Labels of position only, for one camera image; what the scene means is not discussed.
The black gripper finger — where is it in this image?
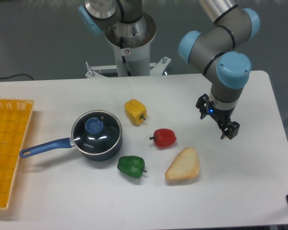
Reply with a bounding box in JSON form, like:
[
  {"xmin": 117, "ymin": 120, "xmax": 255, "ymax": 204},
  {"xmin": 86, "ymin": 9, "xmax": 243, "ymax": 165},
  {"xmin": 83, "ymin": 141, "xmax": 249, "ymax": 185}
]
[
  {"xmin": 195, "ymin": 94, "xmax": 213, "ymax": 119},
  {"xmin": 220, "ymin": 121, "xmax": 240, "ymax": 139}
]

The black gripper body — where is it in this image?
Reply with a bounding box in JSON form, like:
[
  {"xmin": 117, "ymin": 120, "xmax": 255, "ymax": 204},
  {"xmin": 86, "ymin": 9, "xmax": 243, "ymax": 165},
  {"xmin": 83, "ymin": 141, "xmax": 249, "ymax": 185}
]
[{"xmin": 204, "ymin": 94, "xmax": 236, "ymax": 127}]

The glass pot lid blue knob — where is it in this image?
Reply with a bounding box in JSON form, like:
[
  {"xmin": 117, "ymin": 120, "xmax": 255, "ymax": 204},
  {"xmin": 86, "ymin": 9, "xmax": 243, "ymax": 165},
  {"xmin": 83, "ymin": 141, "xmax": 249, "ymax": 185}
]
[{"xmin": 72, "ymin": 110, "xmax": 123, "ymax": 154}]

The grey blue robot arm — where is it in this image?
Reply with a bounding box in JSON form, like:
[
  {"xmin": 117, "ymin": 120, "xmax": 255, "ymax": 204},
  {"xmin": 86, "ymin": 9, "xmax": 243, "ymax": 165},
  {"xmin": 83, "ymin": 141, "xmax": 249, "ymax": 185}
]
[{"xmin": 78, "ymin": 0, "xmax": 260, "ymax": 139}]

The red bell pepper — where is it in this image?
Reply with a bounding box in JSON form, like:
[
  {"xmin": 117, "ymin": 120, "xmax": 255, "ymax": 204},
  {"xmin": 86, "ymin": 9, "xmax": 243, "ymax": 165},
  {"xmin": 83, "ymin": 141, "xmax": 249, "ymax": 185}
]
[{"xmin": 149, "ymin": 128, "xmax": 177, "ymax": 148}]

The slice of bread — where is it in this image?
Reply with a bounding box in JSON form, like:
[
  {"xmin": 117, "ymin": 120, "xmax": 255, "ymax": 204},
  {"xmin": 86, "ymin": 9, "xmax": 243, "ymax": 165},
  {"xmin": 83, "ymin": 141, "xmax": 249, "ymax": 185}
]
[{"xmin": 165, "ymin": 147, "xmax": 200, "ymax": 181}]

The yellow bell pepper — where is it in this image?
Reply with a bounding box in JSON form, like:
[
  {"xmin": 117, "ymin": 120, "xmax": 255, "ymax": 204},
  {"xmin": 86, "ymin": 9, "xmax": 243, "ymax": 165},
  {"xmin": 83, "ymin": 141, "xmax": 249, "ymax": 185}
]
[{"xmin": 124, "ymin": 99, "xmax": 147, "ymax": 126}]

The green bell pepper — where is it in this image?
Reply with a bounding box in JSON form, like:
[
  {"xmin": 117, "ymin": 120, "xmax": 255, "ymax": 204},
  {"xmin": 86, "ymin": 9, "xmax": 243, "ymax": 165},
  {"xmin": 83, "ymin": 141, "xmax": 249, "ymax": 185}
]
[{"xmin": 117, "ymin": 156, "xmax": 147, "ymax": 178}]

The dark blue saucepan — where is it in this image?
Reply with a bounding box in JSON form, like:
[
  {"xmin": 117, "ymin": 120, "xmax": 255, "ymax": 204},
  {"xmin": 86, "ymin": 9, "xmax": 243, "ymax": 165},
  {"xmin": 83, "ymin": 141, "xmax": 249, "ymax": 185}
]
[{"xmin": 19, "ymin": 110, "xmax": 122, "ymax": 161}]

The yellow woven basket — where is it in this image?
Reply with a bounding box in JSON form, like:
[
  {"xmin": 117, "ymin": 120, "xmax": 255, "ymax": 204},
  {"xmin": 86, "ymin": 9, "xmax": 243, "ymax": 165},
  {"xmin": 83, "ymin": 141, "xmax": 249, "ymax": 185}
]
[{"xmin": 0, "ymin": 98, "xmax": 35, "ymax": 210}]

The black pedestal cable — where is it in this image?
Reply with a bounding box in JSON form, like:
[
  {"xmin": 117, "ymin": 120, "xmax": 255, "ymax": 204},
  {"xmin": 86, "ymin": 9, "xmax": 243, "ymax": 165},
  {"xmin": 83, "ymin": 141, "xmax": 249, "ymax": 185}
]
[{"xmin": 119, "ymin": 35, "xmax": 132, "ymax": 77}]

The black floor cable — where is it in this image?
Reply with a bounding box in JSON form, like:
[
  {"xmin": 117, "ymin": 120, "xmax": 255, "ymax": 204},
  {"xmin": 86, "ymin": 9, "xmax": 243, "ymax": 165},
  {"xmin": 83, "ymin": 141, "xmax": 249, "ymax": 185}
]
[{"xmin": 0, "ymin": 73, "xmax": 35, "ymax": 81}]

